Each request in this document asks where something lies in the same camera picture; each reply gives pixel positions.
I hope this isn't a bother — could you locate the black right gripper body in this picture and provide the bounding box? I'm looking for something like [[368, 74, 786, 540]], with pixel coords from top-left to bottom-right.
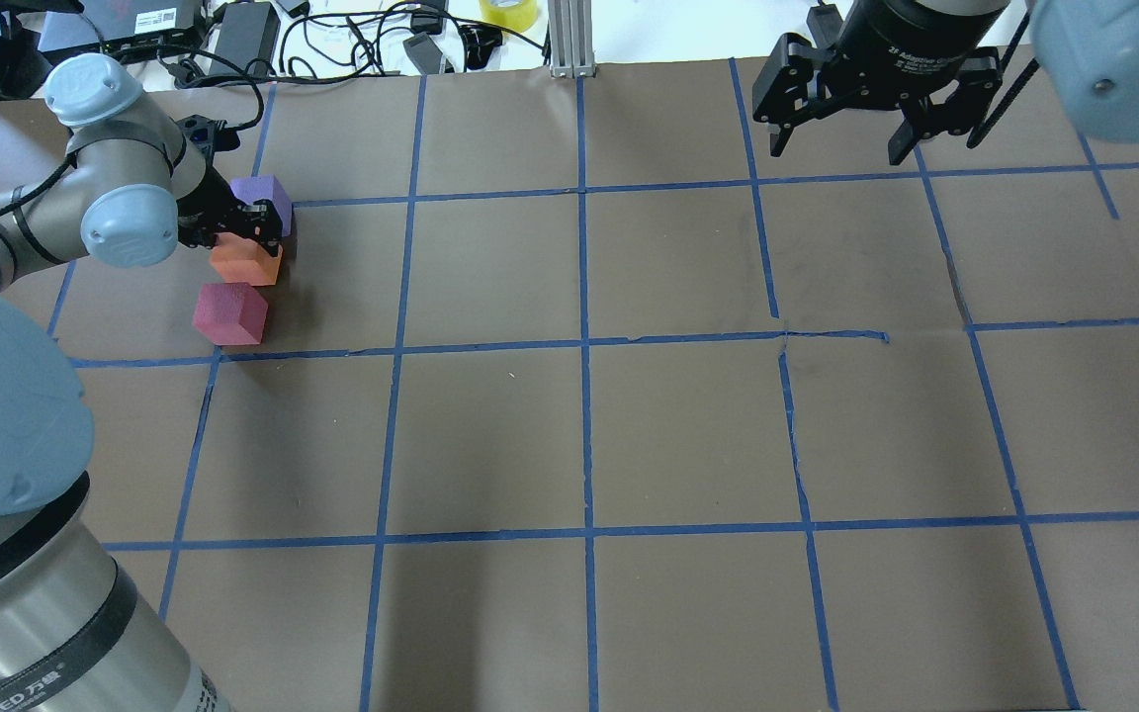
[[753, 1, 1008, 125]]

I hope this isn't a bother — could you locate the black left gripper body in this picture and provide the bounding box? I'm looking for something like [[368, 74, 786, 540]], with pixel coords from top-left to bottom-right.
[[177, 116, 259, 249]]

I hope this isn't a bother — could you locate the orange foam cube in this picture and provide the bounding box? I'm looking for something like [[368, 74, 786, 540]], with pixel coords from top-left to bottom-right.
[[208, 231, 282, 287]]

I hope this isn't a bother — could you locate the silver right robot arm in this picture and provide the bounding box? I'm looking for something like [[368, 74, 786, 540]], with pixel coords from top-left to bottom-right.
[[749, 1, 1139, 165]]

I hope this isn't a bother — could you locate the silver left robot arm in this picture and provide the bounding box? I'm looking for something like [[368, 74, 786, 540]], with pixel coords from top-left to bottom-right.
[[0, 54, 290, 711]]

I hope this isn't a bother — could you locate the purple foam cube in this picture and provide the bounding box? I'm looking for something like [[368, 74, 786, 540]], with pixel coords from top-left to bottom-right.
[[229, 175, 294, 238]]

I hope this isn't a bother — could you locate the pink foam cube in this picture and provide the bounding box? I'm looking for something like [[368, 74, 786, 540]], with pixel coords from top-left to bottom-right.
[[192, 281, 270, 347]]

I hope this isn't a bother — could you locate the black power adapter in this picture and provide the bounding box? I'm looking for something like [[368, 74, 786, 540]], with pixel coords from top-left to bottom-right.
[[213, 1, 280, 68]]

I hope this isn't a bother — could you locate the black electronics box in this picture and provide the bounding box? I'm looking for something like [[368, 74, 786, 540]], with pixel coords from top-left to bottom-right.
[[36, 1, 208, 62]]

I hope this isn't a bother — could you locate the yellow tape roll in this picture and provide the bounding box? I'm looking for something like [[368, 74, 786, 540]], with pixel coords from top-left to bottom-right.
[[478, 0, 539, 33]]

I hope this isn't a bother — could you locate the black cable bundle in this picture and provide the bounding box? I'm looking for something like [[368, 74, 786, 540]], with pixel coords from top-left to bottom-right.
[[159, 0, 546, 85]]

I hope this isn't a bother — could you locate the aluminium frame post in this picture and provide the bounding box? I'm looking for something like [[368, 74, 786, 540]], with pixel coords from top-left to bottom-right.
[[547, 0, 597, 77]]

